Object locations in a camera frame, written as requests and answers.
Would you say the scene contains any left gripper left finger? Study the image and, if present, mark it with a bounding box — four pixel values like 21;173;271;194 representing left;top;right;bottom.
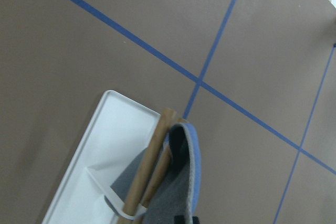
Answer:
174;215;184;224

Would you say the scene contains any wooden rack bar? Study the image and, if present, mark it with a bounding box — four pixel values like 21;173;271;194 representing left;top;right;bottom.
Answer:
141;118;191;208
123;108;176;216

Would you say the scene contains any inner wooden rack bar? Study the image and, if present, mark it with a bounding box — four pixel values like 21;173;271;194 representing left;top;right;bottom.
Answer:
123;108;176;216

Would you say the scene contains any outer wooden rack bar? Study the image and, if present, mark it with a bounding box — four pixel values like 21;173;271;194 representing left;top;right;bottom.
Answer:
141;118;191;208

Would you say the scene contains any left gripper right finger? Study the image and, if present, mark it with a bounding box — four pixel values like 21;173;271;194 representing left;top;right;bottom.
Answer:
192;216;200;224

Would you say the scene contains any blue grey towel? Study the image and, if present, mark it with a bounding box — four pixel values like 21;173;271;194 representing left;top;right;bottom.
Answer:
104;122;203;224

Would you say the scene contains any white towel rack tray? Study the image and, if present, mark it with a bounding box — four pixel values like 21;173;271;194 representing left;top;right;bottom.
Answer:
43;90;160;223

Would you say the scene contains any brown paper table cover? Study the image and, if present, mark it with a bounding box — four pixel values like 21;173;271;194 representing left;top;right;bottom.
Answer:
1;0;335;223

